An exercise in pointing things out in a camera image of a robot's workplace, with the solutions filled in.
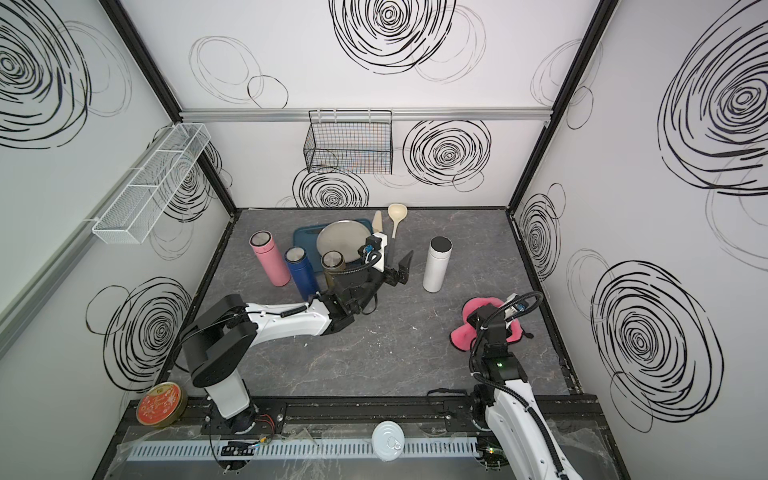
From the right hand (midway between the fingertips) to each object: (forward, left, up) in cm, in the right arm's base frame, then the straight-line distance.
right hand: (489, 306), depth 82 cm
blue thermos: (+6, +53, +7) cm, 53 cm away
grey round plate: (+32, +46, -10) cm, 57 cm away
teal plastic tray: (+30, +60, -7) cm, 67 cm away
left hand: (+9, +25, +14) cm, 30 cm away
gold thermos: (+5, +43, +11) cm, 44 cm away
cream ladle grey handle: (+43, +26, -7) cm, 51 cm away
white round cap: (-32, +27, -4) cm, 42 cm away
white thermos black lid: (+10, +15, +6) cm, 19 cm away
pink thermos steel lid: (+13, +65, +11) cm, 67 cm away
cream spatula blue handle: (+35, +34, -7) cm, 50 cm away
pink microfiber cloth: (-8, +8, -2) cm, 12 cm away
